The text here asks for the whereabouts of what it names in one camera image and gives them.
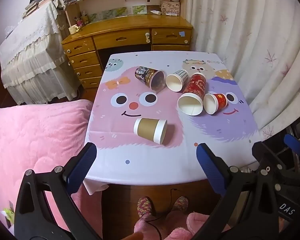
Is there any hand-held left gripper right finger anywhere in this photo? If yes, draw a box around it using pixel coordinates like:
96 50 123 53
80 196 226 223
191 143 280 240

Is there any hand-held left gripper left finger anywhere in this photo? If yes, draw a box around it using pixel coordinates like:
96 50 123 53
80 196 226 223
14 142 102 240

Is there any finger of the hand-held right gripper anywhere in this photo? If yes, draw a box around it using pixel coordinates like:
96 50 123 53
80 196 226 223
283 133 300 161
251 141 282 172

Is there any brown paper cup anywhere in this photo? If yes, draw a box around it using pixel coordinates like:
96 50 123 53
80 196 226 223
133 117 168 145

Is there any small red paper cup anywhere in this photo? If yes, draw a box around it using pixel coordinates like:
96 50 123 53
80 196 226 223
203 93 228 115

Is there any large red paper cup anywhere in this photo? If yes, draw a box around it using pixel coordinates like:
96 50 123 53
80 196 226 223
177 72 207 116

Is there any checkered paper cup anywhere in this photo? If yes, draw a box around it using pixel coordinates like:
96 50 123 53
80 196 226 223
165 69 190 92

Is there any dark patterned paper cup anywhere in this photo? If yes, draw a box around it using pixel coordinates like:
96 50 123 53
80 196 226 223
134 66 167 92

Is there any person's left hand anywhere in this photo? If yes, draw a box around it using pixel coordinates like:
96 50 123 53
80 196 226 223
119 232 145 240

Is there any right knitted slipper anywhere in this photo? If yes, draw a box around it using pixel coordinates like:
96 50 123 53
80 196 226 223
170 196 189 213

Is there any knitted slipper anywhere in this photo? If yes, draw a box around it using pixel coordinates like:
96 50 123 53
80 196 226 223
170 196 189 213
137 196 156 218

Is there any pink fluffy blanket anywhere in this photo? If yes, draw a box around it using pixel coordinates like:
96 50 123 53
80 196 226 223
0 99 103 240

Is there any cartoon printed tablecloth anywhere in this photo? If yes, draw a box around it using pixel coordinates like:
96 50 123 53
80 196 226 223
84 51 263 196

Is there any left knitted slipper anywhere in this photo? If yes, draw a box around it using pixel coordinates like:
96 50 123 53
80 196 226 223
137 196 156 218

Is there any yellow green small item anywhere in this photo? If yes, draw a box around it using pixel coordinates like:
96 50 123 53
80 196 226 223
0 200 15 228

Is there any person's left leg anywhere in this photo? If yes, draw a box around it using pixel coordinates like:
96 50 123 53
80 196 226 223
134 215 163 240

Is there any white floral curtain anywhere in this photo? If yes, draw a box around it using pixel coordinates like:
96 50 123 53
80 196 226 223
184 0 300 141

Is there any white lace cloth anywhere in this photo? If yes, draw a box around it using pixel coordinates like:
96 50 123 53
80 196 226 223
0 0 78 105

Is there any wooden desk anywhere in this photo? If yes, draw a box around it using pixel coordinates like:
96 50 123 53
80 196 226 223
61 14 194 89

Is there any wooden puzzle box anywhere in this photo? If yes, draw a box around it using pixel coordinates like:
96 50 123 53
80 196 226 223
160 0 181 16

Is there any green picture card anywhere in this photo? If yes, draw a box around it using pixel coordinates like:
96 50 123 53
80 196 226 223
132 5 148 15

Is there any stack of books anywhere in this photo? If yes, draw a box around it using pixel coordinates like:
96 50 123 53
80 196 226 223
22 0 59 19

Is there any black cable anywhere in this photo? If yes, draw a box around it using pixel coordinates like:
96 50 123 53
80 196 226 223
145 187 181 240

